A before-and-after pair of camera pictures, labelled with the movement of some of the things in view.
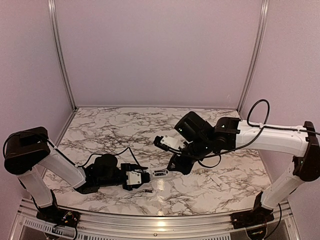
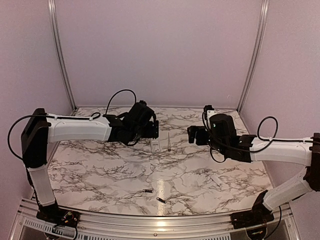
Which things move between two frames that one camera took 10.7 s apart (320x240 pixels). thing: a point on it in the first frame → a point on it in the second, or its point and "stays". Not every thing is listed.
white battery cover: [216, 180] stays
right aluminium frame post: [264, 13] stays
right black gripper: [183, 168] → [192, 135]
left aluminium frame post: [52, 18] stays
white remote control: [160, 173] → [155, 144]
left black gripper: [130, 166] → [149, 133]
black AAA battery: [147, 190] stays
